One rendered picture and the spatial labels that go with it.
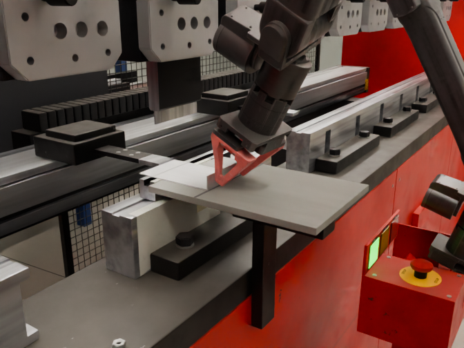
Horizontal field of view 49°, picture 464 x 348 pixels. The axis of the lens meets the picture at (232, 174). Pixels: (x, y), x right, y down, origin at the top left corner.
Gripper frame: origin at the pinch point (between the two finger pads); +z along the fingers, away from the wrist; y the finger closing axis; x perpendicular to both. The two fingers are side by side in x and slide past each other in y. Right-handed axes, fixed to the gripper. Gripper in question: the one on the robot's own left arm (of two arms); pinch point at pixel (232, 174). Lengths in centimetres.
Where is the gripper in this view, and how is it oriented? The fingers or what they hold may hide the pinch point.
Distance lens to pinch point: 74.5
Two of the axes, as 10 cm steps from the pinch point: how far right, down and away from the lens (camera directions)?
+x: 7.3, 6.0, -3.3
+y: -5.6, 2.6, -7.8
